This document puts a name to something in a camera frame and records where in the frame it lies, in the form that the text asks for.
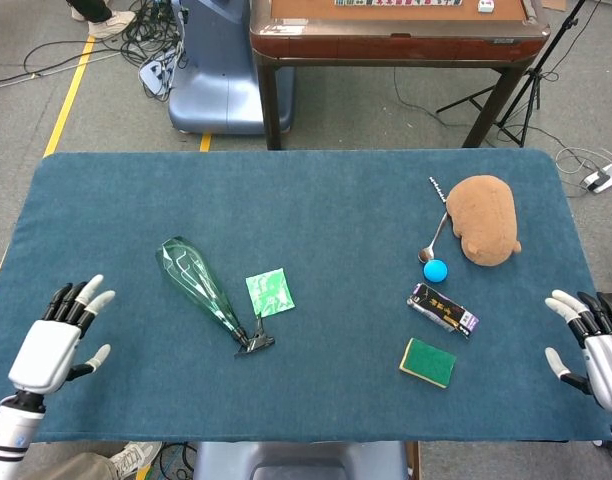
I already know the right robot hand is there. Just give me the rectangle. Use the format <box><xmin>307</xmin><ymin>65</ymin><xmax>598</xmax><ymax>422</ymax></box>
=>
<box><xmin>544</xmin><ymin>289</ymin><xmax>612</xmax><ymax>415</ymax></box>

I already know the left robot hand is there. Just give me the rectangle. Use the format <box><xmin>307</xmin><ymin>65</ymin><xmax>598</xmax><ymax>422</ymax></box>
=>
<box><xmin>7</xmin><ymin>273</ymin><xmax>117</xmax><ymax>396</ymax></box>

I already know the green plastic bottle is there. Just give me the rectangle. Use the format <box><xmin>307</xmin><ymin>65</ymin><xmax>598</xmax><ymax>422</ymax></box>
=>
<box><xmin>155</xmin><ymin>236</ymin><xmax>277</xmax><ymax>359</ymax></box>

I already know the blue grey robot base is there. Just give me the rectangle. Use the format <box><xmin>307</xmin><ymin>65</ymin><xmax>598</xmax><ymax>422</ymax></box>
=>
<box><xmin>167</xmin><ymin>0</ymin><xmax>296</xmax><ymax>135</ymax></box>

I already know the black tripod stand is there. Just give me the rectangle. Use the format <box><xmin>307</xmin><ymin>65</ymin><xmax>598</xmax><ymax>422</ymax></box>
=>
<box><xmin>436</xmin><ymin>0</ymin><xmax>587</xmax><ymax>148</ymax></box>

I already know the white sneaker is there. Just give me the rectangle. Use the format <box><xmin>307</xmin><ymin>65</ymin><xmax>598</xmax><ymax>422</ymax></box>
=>
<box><xmin>108</xmin><ymin>441</ymin><xmax>163</xmax><ymax>480</ymax></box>

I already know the black purple carton box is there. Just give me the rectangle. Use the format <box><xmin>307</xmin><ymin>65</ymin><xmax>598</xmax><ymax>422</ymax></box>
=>
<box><xmin>406</xmin><ymin>282</ymin><xmax>481</xmax><ymax>340</ymax></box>

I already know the brown capybara plush toy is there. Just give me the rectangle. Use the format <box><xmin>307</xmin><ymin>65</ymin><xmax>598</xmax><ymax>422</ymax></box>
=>
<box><xmin>445</xmin><ymin>174</ymin><xmax>523</xmax><ymax>267</ymax></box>

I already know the green yellow sponge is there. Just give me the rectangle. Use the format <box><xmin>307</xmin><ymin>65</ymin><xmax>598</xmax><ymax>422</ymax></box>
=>
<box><xmin>398</xmin><ymin>337</ymin><xmax>458</xmax><ymax>390</ymax></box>

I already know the blue ball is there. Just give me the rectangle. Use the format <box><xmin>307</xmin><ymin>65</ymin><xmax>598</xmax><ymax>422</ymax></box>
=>
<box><xmin>423</xmin><ymin>258</ymin><xmax>449</xmax><ymax>284</ymax></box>

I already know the metal spoon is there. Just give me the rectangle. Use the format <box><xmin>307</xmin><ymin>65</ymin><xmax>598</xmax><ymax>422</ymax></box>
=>
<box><xmin>417</xmin><ymin>211</ymin><xmax>450</xmax><ymax>265</ymax></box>

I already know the green sachet packet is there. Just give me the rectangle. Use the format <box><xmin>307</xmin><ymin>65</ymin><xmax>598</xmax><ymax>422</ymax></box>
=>
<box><xmin>245</xmin><ymin>267</ymin><xmax>296</xmax><ymax>317</ymax></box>

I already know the blue table cloth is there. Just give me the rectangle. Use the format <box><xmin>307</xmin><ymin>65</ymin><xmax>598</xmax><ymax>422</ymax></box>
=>
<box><xmin>0</xmin><ymin>148</ymin><xmax>612</xmax><ymax>445</ymax></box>

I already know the grey robot torso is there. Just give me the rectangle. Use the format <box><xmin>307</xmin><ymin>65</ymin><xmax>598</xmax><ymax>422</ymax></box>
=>
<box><xmin>192</xmin><ymin>441</ymin><xmax>411</xmax><ymax>480</ymax></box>

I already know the white power strip with plugs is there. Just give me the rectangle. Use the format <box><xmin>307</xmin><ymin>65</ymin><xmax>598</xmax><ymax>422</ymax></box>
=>
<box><xmin>138</xmin><ymin>47</ymin><xmax>183</xmax><ymax>92</ymax></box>

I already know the person's white shoe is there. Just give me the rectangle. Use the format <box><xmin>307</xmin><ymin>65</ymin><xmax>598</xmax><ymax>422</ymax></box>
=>
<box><xmin>87</xmin><ymin>10</ymin><xmax>136</xmax><ymax>41</ymax></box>

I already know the brown mahjong table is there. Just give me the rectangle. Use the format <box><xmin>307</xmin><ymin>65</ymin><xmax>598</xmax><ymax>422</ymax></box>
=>
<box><xmin>249</xmin><ymin>0</ymin><xmax>552</xmax><ymax>151</ymax></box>

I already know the row of mahjong tiles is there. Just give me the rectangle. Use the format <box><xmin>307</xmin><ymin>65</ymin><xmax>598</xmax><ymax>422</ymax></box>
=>
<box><xmin>334</xmin><ymin>0</ymin><xmax>464</xmax><ymax>8</ymax></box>

